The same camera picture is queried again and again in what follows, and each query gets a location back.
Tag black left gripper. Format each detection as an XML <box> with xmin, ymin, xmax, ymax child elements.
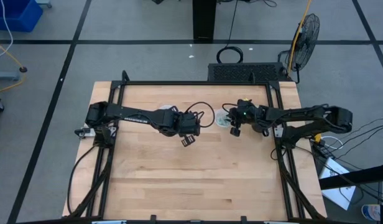
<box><xmin>177</xmin><ymin>111</ymin><xmax>201</xmax><ymax>148</ymax></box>

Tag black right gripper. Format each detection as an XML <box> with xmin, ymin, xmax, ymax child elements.
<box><xmin>223</xmin><ymin>105</ymin><xmax>242</xmax><ymax>126</ymax></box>

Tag blue plastic bin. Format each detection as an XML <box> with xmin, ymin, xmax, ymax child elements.
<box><xmin>0</xmin><ymin>0</ymin><xmax>44</xmax><ymax>33</ymax></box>

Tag clear plastic tub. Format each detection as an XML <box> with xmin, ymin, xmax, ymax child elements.
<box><xmin>214</xmin><ymin>108</ymin><xmax>235</xmax><ymax>129</ymax></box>

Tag black computer case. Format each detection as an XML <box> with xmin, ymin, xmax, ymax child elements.
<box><xmin>206</xmin><ymin>62</ymin><xmax>287</xmax><ymax>83</ymax></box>

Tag black floor fan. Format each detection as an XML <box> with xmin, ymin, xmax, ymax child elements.
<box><xmin>277</xmin><ymin>12</ymin><xmax>321</xmax><ymax>85</ymax></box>

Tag white printed sheet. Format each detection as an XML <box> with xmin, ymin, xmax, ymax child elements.
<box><xmin>318</xmin><ymin>156</ymin><xmax>358</xmax><ymax>211</ymax></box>

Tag black metal bar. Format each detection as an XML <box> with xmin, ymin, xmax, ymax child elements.
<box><xmin>318</xmin><ymin>162</ymin><xmax>383</xmax><ymax>191</ymax></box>

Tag white blue round object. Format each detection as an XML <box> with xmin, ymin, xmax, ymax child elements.
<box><xmin>361</xmin><ymin>203</ymin><xmax>382</xmax><ymax>223</ymax></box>

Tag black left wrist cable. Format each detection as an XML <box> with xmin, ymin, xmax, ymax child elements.
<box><xmin>184</xmin><ymin>101</ymin><xmax>216</xmax><ymax>129</ymax></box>

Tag black aluminium table frame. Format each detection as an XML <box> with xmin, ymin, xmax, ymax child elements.
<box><xmin>66</xmin><ymin>70</ymin><xmax>328</xmax><ymax>224</ymax></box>

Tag black coiled floor cable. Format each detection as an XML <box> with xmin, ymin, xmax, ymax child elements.
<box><xmin>216</xmin><ymin>0</ymin><xmax>245</xmax><ymax>65</ymax></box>

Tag black floor post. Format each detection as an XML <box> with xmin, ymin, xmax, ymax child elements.
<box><xmin>192</xmin><ymin>0</ymin><xmax>218</xmax><ymax>44</ymax></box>

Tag white cable loop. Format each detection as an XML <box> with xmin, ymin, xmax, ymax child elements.
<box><xmin>320</xmin><ymin>134</ymin><xmax>345</xmax><ymax>151</ymax></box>

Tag yellow hanging cable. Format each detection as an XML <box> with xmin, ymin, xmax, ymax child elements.
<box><xmin>286</xmin><ymin>0</ymin><xmax>313</xmax><ymax>76</ymax></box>

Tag black base cable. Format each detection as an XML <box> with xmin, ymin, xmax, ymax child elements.
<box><xmin>66</xmin><ymin>144</ymin><xmax>99</xmax><ymax>216</ymax></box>

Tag grey floor bracket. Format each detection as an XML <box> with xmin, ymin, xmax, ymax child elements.
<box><xmin>0</xmin><ymin>70</ymin><xmax>21</xmax><ymax>82</ymax></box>

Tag yellow floor cable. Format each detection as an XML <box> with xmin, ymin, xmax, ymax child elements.
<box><xmin>0</xmin><ymin>38</ymin><xmax>28</xmax><ymax>96</ymax></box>

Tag white floor cable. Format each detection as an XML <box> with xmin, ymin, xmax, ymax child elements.
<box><xmin>0</xmin><ymin>0</ymin><xmax>14</xmax><ymax>62</ymax></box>

